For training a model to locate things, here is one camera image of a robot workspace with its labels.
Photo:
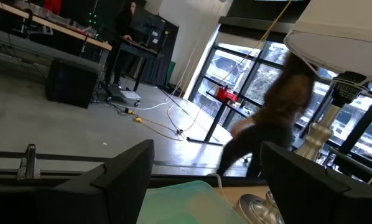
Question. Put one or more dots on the red toolbox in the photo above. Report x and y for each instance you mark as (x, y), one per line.
(226, 95)

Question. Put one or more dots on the green flat mat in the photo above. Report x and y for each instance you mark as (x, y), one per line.
(179, 205)

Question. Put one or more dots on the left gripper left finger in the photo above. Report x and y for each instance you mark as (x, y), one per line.
(111, 199)

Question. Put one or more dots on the black side table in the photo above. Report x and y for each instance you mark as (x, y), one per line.
(216, 121)

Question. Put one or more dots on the black standing desk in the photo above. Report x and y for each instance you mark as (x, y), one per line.
(133, 46)

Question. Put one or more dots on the black equipment cabinet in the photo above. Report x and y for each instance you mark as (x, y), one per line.
(161, 62)

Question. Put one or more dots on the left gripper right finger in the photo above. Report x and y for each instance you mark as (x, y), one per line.
(313, 202)

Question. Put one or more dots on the table lamp white shade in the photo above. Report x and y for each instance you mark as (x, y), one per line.
(344, 46)

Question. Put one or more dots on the person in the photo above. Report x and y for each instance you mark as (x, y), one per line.
(282, 99)
(122, 28)

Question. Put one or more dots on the black floor cabinet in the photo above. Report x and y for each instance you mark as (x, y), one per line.
(71, 84)

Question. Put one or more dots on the long wooden workbench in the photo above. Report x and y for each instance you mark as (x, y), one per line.
(67, 31)

